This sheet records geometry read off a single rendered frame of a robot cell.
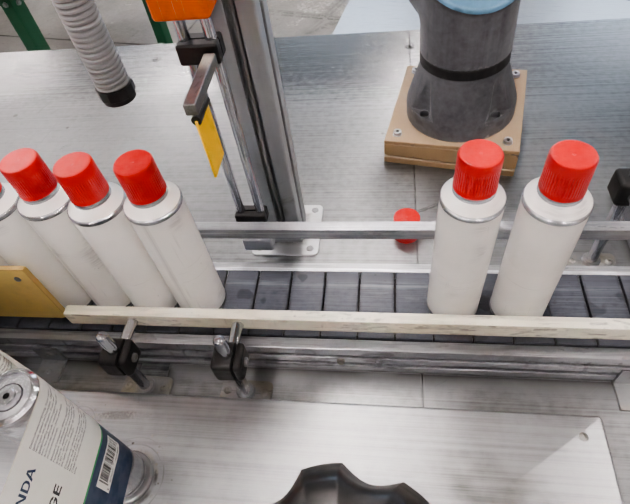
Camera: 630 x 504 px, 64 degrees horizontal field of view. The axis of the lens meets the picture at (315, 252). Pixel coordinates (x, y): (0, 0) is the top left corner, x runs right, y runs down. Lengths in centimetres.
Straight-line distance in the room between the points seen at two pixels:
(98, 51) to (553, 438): 51
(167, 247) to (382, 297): 23
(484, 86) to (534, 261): 31
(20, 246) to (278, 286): 26
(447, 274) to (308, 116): 47
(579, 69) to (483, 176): 62
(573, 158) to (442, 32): 31
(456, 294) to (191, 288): 26
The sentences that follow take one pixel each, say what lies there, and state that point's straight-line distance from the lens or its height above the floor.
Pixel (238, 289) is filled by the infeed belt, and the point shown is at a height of 88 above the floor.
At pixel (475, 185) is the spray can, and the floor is 107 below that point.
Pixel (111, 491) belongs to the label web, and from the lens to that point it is 45.
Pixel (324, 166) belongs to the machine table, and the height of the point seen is 83.
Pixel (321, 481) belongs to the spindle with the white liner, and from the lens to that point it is 17.
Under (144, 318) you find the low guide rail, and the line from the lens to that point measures 55.
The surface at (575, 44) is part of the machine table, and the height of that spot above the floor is 83.
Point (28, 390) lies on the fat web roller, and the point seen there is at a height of 107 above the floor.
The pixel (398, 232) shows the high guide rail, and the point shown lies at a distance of 50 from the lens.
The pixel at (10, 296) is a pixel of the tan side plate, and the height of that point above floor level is 94.
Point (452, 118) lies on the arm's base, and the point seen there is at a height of 91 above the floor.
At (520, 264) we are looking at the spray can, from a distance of 46.
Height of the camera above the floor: 134
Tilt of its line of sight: 51 degrees down
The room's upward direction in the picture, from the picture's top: 10 degrees counter-clockwise
